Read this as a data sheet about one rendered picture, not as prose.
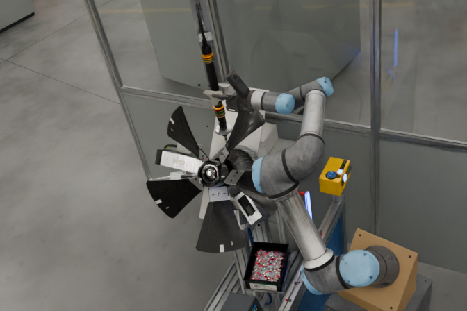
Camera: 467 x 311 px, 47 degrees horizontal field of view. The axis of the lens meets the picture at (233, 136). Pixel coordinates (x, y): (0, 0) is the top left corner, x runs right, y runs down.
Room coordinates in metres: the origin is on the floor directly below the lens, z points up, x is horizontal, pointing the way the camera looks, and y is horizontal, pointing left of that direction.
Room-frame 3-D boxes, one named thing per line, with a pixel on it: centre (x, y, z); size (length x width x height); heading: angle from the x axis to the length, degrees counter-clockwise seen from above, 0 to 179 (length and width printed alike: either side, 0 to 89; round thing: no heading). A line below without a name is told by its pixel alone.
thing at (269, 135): (2.40, -0.14, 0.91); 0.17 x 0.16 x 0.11; 145
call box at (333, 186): (1.85, -0.43, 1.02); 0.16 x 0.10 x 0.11; 145
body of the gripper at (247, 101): (1.75, -0.06, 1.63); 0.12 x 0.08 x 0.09; 55
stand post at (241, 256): (1.98, 0.09, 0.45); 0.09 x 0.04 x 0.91; 55
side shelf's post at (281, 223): (2.33, -0.18, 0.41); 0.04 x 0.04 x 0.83; 55
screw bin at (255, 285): (1.56, -0.03, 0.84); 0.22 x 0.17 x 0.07; 160
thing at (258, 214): (1.81, -0.02, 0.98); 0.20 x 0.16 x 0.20; 145
